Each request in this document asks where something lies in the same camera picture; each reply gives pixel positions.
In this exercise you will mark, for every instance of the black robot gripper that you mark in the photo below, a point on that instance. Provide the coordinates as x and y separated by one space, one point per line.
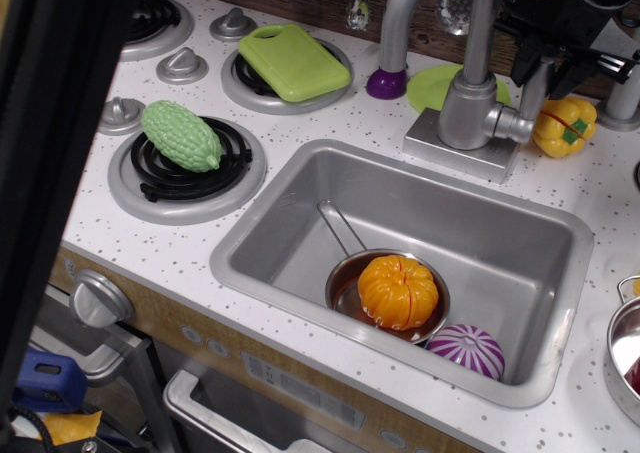
583 37

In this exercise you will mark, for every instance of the silver faucet lever handle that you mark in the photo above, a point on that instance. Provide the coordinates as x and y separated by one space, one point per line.
518 124

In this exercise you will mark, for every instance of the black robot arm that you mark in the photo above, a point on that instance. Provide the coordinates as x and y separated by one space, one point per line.
581 34

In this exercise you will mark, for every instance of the yellow toy bell pepper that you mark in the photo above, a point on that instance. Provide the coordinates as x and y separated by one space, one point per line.
563 127

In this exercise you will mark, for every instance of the silver toy faucet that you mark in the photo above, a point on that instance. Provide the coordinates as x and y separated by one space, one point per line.
457 127

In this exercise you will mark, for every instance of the green plastic plate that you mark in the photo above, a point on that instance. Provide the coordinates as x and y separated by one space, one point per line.
428 88

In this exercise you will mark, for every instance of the purple toy eggplant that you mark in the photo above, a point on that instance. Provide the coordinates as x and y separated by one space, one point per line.
386 85

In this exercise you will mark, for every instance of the silver toy sink basin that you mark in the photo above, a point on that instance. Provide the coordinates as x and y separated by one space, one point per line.
474 286

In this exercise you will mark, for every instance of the green toy cutting board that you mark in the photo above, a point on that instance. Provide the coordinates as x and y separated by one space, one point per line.
293 63

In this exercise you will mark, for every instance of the orange toy pumpkin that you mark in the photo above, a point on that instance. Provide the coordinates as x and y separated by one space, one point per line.
398 292

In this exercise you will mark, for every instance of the purple striped toy onion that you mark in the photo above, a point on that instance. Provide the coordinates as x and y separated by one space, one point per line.
470 347

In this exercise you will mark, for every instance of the steel pot at right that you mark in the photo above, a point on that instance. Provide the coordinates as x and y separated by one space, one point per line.
621 360

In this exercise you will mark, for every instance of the small steel saucepan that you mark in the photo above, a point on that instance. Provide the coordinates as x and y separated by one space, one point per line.
341 293

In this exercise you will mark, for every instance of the back right stove burner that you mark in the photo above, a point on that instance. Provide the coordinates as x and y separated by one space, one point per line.
245 87

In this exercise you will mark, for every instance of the stove burner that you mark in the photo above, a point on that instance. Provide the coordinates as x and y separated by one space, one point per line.
245 87
157 27
151 188

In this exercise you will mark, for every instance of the silver stove knob back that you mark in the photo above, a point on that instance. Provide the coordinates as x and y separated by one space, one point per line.
232 26

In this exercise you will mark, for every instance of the silver stove knob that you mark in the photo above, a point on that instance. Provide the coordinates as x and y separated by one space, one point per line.
232 26
121 116
181 68

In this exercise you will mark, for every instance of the silver stove knob middle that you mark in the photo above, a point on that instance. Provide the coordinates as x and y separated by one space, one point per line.
181 68

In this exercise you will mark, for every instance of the green toy bitter gourd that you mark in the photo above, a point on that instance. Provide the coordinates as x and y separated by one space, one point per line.
182 136

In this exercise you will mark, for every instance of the back left stove burner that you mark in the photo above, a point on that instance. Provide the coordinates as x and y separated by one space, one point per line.
157 27

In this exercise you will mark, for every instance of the front right stove burner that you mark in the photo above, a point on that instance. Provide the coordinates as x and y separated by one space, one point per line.
151 188

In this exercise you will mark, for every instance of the silver stove knob front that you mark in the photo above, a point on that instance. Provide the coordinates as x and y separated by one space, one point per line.
121 116

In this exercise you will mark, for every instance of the black pole in foreground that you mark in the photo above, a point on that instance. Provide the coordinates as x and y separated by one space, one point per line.
58 58

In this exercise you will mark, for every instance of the silver oven dial knob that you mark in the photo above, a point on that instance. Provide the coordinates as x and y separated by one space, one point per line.
97 302

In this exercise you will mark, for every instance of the white post at right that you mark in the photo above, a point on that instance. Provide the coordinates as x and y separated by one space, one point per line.
620 111

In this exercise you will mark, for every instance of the silver dishwasher door handle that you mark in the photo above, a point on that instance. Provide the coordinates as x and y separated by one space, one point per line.
223 416

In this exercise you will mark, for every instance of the silver oven door handle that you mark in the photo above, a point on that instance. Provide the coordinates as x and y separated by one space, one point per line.
122 383

